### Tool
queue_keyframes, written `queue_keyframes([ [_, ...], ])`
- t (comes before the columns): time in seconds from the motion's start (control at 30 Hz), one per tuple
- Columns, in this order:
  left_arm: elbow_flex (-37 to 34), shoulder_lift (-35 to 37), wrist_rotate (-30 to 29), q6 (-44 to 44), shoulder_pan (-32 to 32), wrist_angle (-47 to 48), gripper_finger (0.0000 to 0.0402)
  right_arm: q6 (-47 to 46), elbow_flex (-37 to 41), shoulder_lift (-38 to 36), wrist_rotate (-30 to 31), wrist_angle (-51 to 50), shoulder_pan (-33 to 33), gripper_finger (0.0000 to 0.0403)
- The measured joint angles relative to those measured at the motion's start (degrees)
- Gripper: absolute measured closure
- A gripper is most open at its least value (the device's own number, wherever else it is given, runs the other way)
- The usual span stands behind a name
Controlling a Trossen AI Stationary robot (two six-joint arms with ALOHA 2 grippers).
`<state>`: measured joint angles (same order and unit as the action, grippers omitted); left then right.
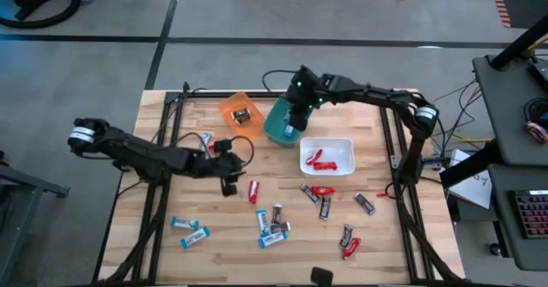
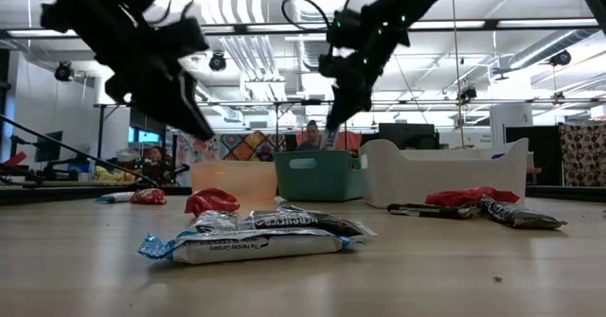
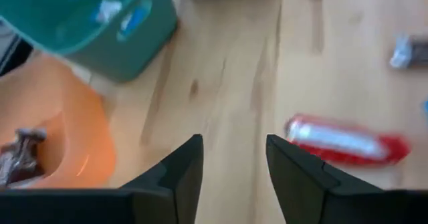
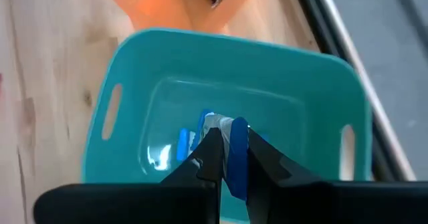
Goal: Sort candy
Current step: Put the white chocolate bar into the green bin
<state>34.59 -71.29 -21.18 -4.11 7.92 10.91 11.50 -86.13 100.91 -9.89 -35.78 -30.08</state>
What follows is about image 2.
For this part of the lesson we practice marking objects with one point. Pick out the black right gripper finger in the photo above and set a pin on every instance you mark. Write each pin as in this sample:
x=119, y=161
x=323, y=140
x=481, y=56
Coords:
x=360, y=94
x=337, y=106

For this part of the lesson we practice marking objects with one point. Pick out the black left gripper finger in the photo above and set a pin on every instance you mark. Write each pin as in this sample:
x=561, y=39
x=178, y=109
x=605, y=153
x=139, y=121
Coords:
x=130, y=92
x=175, y=104

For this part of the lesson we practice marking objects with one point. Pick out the white Hershey's cookies creme bar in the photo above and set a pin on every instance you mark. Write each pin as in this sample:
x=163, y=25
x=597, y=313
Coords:
x=255, y=251
x=116, y=197
x=330, y=139

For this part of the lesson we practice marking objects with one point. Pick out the red KitKat bar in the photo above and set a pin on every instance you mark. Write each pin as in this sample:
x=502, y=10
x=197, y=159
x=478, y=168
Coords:
x=147, y=197
x=466, y=197
x=210, y=201

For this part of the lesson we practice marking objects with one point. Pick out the dark Hershey's chocolate bar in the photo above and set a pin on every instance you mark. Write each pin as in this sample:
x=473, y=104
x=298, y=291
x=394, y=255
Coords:
x=426, y=211
x=303, y=222
x=215, y=221
x=518, y=217

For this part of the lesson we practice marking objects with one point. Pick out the red hanging cloth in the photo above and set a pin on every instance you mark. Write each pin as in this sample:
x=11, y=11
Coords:
x=350, y=142

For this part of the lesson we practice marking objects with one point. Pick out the person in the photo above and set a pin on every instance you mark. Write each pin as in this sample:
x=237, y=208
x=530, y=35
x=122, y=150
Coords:
x=311, y=139
x=154, y=163

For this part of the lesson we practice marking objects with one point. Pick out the teal lit screen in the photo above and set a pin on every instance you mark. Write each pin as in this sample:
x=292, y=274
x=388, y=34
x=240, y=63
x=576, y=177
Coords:
x=147, y=137

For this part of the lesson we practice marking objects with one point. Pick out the white floral cloth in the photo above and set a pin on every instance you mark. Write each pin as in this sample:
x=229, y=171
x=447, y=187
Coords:
x=201, y=151

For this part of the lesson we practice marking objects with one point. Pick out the teal plastic bin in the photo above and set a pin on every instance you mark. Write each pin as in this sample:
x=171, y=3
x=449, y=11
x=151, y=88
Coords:
x=322, y=180

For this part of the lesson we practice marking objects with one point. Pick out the colourful patchwork quilt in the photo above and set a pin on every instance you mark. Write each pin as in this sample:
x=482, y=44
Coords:
x=246, y=146

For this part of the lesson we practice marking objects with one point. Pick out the orange translucent plastic bin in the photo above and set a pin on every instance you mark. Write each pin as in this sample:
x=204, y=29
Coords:
x=234, y=180

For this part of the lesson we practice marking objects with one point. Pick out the white plastic bin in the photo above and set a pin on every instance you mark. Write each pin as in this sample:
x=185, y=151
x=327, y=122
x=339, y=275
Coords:
x=426, y=180

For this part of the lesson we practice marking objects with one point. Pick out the red slanted bar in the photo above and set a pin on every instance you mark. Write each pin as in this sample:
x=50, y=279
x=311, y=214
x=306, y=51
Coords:
x=16, y=158

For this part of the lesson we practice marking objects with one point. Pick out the white pillar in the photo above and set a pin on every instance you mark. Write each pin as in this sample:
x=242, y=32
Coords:
x=511, y=123

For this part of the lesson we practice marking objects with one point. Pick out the black partition panel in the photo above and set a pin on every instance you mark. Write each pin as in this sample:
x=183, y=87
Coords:
x=544, y=156

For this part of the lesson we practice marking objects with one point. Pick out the small dark crumb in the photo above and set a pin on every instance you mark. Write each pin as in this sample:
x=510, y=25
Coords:
x=497, y=278

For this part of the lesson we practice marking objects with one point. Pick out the brown dotted curtain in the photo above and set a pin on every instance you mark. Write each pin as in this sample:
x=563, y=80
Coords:
x=584, y=156

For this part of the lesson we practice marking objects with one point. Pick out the black background rig frame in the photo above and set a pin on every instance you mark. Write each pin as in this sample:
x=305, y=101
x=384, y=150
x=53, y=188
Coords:
x=312, y=102

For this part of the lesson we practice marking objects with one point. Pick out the round silver ventilation duct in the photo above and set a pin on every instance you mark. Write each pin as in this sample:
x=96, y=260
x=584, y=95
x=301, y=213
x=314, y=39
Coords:
x=310, y=54

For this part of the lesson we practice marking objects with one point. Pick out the black ceiling camera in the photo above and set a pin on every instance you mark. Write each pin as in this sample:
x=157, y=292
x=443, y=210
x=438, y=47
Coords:
x=64, y=72
x=561, y=58
x=218, y=62
x=468, y=94

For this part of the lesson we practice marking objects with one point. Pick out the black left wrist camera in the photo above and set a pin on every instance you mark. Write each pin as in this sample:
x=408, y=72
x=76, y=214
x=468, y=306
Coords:
x=184, y=35

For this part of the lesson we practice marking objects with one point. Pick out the black aluminium rig frame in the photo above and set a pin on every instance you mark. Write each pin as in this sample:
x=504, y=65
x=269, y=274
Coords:
x=28, y=196

